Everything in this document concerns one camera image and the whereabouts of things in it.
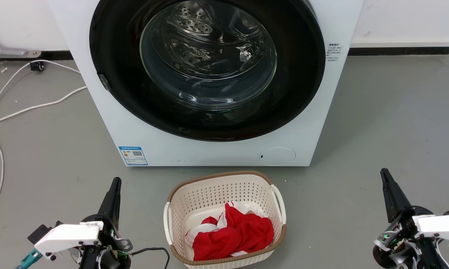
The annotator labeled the teal cable connector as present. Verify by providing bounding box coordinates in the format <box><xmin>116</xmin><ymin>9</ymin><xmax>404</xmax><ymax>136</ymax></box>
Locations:
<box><xmin>15</xmin><ymin>250</ymin><xmax>43</xmax><ymax>269</ymax></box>

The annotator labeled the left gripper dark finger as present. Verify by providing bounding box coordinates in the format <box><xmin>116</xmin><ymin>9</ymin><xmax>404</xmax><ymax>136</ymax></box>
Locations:
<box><xmin>98</xmin><ymin>178</ymin><xmax>118</xmax><ymax>218</ymax></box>
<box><xmin>108</xmin><ymin>178</ymin><xmax>122</xmax><ymax>224</ymax></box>

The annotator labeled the black baseboard strip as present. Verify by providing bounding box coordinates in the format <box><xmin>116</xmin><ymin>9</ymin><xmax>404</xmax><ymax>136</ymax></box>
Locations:
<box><xmin>0</xmin><ymin>50</ymin><xmax>74</xmax><ymax>62</ymax></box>
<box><xmin>348</xmin><ymin>46</ymin><xmax>449</xmax><ymax>56</ymax></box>

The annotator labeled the round white filter cover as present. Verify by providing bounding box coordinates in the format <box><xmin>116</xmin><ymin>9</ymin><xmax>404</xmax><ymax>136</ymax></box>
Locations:
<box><xmin>259</xmin><ymin>147</ymin><xmax>296</xmax><ymax>166</ymax></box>

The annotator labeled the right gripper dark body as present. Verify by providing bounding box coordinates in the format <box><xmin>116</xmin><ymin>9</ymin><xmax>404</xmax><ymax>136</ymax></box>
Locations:
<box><xmin>372</xmin><ymin>208</ymin><xmax>449</xmax><ymax>269</ymax></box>

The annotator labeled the perforated steel washer drum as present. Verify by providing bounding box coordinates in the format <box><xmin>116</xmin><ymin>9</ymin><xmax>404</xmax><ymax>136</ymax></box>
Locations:
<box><xmin>161</xmin><ymin>0</ymin><xmax>264</xmax><ymax>77</ymax></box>

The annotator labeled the small printed text label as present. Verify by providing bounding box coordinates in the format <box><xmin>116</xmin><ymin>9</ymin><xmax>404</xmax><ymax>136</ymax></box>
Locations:
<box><xmin>325</xmin><ymin>42</ymin><xmax>344</xmax><ymax>63</ymax></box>

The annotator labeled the black block behind left gripper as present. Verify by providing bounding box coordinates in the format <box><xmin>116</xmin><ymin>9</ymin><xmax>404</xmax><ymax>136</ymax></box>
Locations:
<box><xmin>28</xmin><ymin>222</ymin><xmax>63</xmax><ymax>244</ymax></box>

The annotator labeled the red and white garment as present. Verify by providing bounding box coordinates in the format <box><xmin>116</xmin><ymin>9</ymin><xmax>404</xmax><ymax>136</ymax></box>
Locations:
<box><xmin>184</xmin><ymin>201</ymin><xmax>274</xmax><ymax>261</ymax></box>

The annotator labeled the grey pipe at wall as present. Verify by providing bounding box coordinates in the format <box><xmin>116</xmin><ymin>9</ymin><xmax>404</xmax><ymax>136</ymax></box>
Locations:
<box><xmin>0</xmin><ymin>35</ymin><xmax>42</xmax><ymax>59</ymax></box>

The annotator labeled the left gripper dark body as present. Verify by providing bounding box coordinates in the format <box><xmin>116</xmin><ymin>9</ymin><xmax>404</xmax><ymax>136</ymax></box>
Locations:
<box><xmin>79</xmin><ymin>215</ymin><xmax>133</xmax><ymax>269</ymax></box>

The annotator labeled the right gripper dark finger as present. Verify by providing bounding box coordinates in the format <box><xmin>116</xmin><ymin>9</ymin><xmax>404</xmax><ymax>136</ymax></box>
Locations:
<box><xmin>385</xmin><ymin>168</ymin><xmax>413</xmax><ymax>219</ymax></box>
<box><xmin>381</xmin><ymin>168</ymin><xmax>400</xmax><ymax>224</ymax></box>

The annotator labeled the black round glass washer door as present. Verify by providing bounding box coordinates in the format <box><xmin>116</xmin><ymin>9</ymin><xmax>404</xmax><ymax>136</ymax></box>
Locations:
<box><xmin>89</xmin><ymin>0</ymin><xmax>326</xmax><ymax>142</ymax></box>

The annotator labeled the blue energy label sticker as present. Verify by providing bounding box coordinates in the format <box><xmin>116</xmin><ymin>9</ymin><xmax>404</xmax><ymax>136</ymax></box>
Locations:
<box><xmin>119</xmin><ymin>146</ymin><xmax>148</xmax><ymax>166</ymax></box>

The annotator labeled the cream plastic laundry basket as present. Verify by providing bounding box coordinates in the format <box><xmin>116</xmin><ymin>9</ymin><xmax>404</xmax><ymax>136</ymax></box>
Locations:
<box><xmin>163</xmin><ymin>170</ymin><xmax>287</xmax><ymax>269</ymax></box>

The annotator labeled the white front-load washing machine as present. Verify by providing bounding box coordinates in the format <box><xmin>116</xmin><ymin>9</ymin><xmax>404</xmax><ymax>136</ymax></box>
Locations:
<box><xmin>47</xmin><ymin>0</ymin><xmax>365</xmax><ymax>167</ymax></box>

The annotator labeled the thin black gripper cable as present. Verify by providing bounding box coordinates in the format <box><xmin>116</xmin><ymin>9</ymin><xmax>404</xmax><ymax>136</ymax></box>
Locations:
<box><xmin>130</xmin><ymin>247</ymin><xmax>171</xmax><ymax>269</ymax></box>

